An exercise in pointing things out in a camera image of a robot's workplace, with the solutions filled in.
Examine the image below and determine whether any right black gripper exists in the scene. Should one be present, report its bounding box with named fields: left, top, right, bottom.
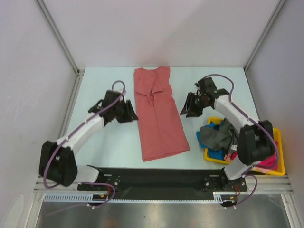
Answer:
left=180, top=92, right=210, bottom=118

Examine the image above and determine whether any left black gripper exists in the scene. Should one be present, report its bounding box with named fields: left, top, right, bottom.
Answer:
left=113, top=100, right=138, bottom=124

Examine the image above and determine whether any salmon pink t shirt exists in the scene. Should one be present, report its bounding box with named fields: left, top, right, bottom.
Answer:
left=133, top=67, right=190, bottom=162

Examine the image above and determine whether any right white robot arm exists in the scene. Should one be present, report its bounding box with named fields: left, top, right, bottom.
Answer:
left=180, top=75, right=280, bottom=190

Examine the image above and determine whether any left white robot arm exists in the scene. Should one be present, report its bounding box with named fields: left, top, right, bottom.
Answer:
left=38, top=90, right=138, bottom=190

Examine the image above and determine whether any grey t shirt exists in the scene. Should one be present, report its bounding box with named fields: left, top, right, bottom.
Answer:
left=199, top=118, right=239, bottom=154

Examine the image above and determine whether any blue t shirt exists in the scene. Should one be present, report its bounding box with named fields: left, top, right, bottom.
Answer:
left=196, top=122, right=225, bottom=160

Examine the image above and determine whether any magenta t shirt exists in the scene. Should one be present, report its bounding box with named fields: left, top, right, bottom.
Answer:
left=224, top=144, right=277, bottom=173

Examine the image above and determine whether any yellow plastic bin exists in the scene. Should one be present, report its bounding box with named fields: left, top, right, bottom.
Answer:
left=204, top=128, right=285, bottom=176

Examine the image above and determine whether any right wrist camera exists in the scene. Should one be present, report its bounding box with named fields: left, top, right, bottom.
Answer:
left=195, top=77, right=217, bottom=95

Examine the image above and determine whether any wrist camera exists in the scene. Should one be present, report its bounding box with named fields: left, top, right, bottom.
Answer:
left=112, top=80, right=126, bottom=95
left=195, top=77, right=217, bottom=95

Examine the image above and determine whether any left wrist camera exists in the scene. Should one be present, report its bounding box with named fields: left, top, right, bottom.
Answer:
left=112, top=80, right=126, bottom=95

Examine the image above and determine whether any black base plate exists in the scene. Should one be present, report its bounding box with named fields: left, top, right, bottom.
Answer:
left=77, top=168, right=247, bottom=197

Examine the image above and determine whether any slotted cable duct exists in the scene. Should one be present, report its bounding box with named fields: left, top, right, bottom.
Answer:
left=43, top=192, right=236, bottom=205

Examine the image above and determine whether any aluminium frame rail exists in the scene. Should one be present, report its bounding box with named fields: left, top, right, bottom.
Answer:
left=33, top=175, right=294, bottom=194

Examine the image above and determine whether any left aluminium corner post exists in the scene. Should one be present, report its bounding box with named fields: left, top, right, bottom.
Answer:
left=34, top=0, right=79, bottom=76

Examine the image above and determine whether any aluminium corner post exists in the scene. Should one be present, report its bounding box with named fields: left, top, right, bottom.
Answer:
left=243, top=0, right=288, bottom=73
left=34, top=0, right=79, bottom=76

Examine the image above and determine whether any right aluminium corner post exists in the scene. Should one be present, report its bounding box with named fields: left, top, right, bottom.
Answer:
left=243, top=0, right=288, bottom=73

